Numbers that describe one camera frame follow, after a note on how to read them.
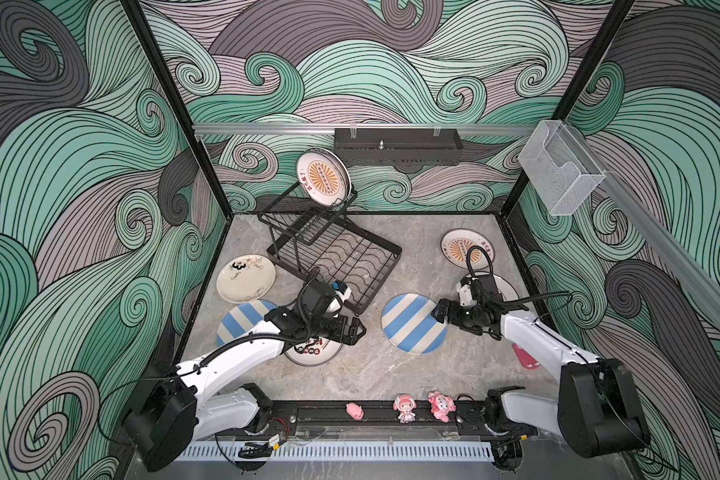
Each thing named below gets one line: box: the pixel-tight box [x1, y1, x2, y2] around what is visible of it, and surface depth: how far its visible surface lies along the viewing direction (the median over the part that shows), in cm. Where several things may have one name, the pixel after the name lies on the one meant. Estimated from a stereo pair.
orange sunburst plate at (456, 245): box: [440, 228, 495, 270], surface depth 113 cm
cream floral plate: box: [216, 254, 276, 304], surface depth 102 cm
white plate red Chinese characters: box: [284, 336, 343, 367], surface depth 84 cm
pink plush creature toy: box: [428, 390, 457, 423], surface depth 74 cm
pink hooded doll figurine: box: [393, 394, 417, 424], surface depth 74 cm
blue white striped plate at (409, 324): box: [381, 293, 448, 355], surface depth 92 cm
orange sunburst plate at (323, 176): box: [295, 147, 352, 207], surface depth 92 cm
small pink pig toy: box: [346, 402, 364, 420], surface depth 74 cm
